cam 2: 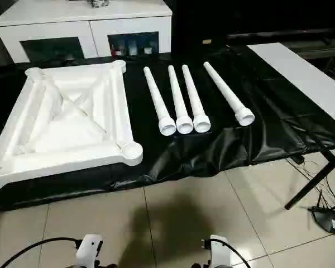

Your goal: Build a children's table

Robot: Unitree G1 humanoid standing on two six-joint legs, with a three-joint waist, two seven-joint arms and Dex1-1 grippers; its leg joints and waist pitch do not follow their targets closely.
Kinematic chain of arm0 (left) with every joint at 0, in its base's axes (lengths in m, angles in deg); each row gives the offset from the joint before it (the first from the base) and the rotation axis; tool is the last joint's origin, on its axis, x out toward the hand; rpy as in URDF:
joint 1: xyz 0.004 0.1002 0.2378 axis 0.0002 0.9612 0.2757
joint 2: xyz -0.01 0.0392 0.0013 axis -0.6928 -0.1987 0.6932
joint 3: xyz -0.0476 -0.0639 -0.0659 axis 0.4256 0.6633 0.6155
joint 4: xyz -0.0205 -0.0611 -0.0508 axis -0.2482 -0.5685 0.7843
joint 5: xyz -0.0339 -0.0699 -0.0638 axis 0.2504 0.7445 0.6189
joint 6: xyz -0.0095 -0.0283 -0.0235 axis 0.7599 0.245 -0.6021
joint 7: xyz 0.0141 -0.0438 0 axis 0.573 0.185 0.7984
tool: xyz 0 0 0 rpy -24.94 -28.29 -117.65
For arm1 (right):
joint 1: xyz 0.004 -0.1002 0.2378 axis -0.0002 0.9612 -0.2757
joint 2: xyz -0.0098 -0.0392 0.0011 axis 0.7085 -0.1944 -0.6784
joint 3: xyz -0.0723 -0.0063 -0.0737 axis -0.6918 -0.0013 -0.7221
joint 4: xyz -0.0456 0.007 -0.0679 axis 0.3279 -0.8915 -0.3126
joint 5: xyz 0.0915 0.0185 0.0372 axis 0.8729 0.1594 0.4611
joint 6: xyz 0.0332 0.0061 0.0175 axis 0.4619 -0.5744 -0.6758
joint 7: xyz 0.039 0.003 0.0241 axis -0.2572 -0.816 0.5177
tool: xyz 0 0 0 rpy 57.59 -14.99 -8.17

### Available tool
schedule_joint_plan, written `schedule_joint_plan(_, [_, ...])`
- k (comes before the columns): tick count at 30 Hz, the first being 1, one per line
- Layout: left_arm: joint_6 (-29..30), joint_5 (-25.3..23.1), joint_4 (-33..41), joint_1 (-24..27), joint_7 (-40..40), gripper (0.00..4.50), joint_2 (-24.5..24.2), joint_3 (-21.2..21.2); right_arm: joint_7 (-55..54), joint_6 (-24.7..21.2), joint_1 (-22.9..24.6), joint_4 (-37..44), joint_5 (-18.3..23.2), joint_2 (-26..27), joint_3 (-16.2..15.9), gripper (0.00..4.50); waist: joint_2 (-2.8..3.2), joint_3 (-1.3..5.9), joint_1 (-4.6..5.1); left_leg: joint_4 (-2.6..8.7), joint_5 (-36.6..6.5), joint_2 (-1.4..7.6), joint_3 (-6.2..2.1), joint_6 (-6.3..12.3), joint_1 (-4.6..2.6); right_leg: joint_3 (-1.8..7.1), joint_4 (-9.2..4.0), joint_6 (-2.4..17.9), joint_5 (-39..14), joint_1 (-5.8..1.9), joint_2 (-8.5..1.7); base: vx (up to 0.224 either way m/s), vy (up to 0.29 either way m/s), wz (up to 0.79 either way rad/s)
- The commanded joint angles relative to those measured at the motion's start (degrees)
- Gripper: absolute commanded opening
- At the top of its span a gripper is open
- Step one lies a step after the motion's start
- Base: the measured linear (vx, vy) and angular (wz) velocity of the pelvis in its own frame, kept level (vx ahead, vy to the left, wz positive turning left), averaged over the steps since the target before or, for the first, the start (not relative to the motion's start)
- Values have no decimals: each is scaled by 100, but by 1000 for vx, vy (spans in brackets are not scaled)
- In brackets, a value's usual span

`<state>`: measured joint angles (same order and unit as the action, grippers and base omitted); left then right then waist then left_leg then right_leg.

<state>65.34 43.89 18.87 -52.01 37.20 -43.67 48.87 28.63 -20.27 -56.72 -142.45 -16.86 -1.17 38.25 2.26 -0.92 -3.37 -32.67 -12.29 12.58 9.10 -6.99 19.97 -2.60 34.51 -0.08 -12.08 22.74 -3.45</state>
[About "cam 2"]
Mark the white plastic table leg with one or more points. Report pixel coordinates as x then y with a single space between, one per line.
156 97
194 95
177 95
226 92

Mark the black work mat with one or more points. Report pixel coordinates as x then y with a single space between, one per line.
212 150

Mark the tall white bottle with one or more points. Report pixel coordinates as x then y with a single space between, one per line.
133 47

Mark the small white cup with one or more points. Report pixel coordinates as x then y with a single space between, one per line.
148 50

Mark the small tan box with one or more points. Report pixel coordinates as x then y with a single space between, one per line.
207 41

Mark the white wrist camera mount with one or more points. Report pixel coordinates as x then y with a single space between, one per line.
88 248
219 251

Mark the dark clutter on cabinet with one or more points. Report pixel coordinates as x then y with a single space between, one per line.
92 2

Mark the white sideboard cabinet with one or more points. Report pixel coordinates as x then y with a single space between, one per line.
72 28

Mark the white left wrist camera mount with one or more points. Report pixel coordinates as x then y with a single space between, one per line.
88 248

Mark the white plastic table top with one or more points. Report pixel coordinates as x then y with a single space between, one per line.
58 125

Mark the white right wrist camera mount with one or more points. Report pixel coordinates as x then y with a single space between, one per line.
219 251

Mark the black router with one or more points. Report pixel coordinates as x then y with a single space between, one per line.
326 220

